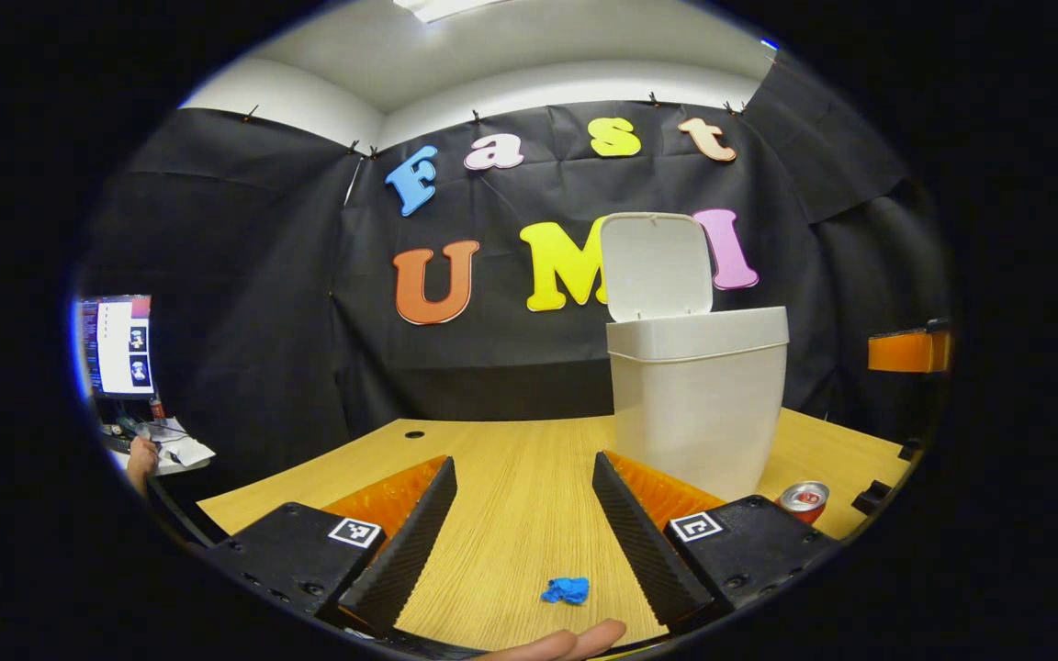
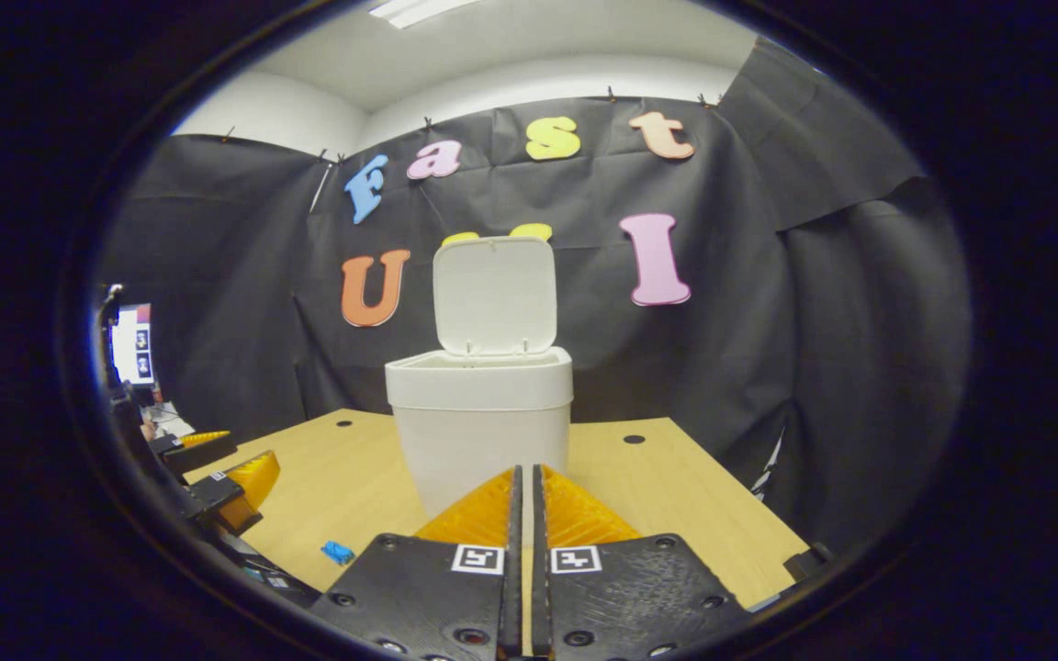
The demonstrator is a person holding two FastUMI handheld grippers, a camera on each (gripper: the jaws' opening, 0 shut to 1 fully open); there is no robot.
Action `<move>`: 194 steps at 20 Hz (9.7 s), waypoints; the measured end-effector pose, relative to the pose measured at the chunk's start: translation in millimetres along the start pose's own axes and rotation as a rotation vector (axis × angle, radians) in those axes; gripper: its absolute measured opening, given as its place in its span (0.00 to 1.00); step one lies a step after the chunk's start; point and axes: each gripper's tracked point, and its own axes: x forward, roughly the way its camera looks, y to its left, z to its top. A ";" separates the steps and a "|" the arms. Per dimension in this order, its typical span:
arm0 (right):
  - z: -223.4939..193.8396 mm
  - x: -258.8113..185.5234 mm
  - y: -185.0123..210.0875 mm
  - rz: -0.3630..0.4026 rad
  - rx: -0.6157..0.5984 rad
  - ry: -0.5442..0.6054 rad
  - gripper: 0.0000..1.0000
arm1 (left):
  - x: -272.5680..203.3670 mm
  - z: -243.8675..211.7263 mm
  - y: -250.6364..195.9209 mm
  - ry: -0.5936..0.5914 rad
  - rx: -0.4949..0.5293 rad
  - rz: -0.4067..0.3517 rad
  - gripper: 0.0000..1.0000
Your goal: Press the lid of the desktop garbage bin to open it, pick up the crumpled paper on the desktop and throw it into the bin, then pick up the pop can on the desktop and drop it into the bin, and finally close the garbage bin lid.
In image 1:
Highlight silver red pop can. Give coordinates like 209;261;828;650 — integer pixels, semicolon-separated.
779;480;830;525

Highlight white desktop garbage bin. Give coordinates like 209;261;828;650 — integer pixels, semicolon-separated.
600;212;790;503

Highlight computer monitor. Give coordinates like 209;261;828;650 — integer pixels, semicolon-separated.
77;294;155;398

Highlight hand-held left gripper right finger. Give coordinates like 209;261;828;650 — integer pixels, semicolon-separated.
591;451;847;634

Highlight white papers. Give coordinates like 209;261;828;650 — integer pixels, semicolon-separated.
129;418;216;474

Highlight wooden desktop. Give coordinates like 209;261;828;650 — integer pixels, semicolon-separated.
197;409;914;653

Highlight black backdrop cloth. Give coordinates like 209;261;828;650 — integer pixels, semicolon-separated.
74;50;952;497

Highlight blue paper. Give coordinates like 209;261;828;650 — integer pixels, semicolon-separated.
541;577;591;606

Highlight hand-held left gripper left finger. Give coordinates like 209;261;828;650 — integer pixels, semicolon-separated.
203;456;458;636

